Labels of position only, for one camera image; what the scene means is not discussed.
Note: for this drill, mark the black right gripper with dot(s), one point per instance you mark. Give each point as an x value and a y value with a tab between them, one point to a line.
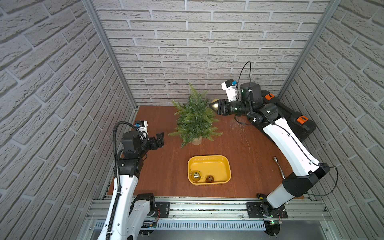
223	105

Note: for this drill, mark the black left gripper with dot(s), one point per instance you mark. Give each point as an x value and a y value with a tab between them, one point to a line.
156	142

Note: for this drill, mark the matte gold ball ornament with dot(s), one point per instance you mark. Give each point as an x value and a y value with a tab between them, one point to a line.
215	105

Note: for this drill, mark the amber brown ball ornament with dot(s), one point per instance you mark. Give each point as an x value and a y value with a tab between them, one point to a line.
210	179

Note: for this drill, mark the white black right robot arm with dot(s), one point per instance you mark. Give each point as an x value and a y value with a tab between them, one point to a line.
286	128

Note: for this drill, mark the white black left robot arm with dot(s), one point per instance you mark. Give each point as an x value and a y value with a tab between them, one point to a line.
126	215

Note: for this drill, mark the small green christmas tree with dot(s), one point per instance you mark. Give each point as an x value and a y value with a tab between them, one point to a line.
195	119

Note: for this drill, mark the wooden tree base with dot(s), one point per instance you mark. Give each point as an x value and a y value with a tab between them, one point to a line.
197	141

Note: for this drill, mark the yellow plastic tray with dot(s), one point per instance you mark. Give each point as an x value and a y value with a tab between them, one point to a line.
217	166

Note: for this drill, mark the black plastic tool case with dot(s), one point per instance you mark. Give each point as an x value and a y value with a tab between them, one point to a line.
301	126

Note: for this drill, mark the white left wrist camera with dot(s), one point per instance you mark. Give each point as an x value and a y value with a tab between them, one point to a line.
141	126

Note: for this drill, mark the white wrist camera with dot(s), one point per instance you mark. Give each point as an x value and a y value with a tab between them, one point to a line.
230	87
141	126

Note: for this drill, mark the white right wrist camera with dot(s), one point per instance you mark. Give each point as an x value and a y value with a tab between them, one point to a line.
230	87

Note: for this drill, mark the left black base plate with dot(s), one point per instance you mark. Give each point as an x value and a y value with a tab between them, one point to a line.
162	209

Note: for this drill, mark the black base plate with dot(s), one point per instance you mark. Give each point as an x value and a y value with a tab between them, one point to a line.
162	209
264	210

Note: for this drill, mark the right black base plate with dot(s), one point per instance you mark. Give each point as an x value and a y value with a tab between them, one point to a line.
264	210

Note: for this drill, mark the aluminium mounting rail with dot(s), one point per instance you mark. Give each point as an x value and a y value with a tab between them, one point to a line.
228	215

